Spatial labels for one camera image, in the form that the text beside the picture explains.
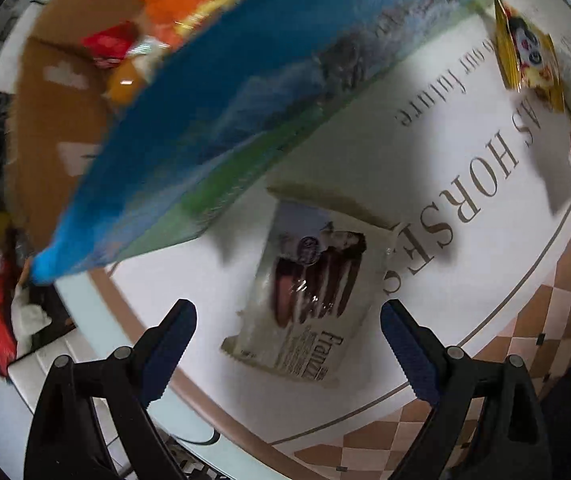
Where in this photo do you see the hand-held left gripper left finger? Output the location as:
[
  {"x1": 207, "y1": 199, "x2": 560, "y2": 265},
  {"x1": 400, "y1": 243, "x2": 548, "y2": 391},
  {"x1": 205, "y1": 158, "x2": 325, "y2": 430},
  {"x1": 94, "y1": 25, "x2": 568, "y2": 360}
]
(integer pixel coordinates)
[{"x1": 24, "y1": 298, "x2": 199, "y2": 480}]

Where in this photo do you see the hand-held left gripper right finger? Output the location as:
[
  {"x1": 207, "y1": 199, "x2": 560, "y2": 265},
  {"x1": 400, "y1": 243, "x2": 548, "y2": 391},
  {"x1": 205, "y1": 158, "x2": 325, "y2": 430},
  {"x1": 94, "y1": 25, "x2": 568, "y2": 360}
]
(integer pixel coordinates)
[{"x1": 379, "y1": 299, "x2": 551, "y2": 480}]

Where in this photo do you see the pale green bread packet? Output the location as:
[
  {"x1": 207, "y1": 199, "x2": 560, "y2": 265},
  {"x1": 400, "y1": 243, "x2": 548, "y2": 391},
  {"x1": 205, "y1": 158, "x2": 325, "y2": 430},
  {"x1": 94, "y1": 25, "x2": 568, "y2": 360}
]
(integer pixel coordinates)
[{"x1": 220, "y1": 182, "x2": 409, "y2": 390}]

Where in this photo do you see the large blue green packet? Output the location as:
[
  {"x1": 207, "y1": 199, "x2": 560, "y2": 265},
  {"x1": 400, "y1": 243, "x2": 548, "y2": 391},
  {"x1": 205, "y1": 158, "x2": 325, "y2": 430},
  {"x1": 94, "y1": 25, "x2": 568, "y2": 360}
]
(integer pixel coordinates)
[{"x1": 30, "y1": 0, "x2": 523, "y2": 285}]

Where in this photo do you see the orange snack packet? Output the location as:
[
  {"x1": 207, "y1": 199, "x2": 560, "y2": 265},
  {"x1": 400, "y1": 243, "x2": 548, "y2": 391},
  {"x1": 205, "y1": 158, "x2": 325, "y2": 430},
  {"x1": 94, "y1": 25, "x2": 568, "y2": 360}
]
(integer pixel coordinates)
[{"x1": 138, "y1": 0, "x2": 246, "y2": 48}]

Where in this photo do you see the white checkered printed mat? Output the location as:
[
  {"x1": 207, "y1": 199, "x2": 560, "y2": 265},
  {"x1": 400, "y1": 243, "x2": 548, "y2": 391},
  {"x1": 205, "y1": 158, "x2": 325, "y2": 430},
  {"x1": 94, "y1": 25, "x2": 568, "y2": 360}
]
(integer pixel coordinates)
[{"x1": 53, "y1": 0, "x2": 571, "y2": 480}]

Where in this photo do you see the yellow panda print packet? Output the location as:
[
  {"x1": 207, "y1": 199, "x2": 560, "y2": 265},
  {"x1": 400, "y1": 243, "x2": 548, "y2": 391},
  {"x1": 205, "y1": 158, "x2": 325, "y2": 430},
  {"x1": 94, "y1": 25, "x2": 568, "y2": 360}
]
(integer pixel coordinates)
[{"x1": 493, "y1": 0, "x2": 566, "y2": 115}]

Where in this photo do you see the orange yellow packet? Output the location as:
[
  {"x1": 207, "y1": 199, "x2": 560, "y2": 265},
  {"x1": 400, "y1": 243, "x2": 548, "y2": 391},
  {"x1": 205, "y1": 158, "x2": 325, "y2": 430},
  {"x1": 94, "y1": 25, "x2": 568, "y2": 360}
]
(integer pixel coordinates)
[{"x1": 104, "y1": 52, "x2": 154, "y2": 107}]

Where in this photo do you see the red snack packet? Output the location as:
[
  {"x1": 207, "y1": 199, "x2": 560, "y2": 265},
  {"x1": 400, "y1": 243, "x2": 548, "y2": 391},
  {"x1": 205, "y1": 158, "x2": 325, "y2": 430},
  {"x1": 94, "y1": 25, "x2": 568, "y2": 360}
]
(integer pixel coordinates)
[{"x1": 82, "y1": 21, "x2": 141, "y2": 69}]

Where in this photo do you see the black cable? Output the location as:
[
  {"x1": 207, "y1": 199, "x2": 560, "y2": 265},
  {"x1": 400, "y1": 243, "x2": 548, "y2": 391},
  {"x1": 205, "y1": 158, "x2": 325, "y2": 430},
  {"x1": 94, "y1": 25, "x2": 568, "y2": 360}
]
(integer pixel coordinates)
[{"x1": 163, "y1": 425, "x2": 222, "y2": 447}]

